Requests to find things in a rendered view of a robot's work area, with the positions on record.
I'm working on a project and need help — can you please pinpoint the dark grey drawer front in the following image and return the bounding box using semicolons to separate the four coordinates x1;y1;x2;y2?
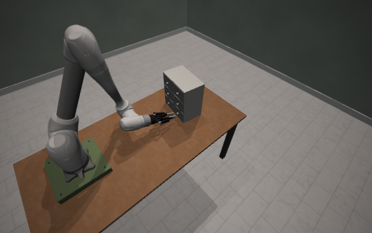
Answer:
164;85;174;102
174;104;183;122
165;94;174;110
164;74;173;92
174;84;184;102
174;95;183;113

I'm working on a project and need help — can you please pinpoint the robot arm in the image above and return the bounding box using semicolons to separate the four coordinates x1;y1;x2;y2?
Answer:
46;25;151;183

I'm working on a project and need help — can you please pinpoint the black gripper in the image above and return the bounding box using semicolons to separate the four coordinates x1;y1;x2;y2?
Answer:
149;112;176;125

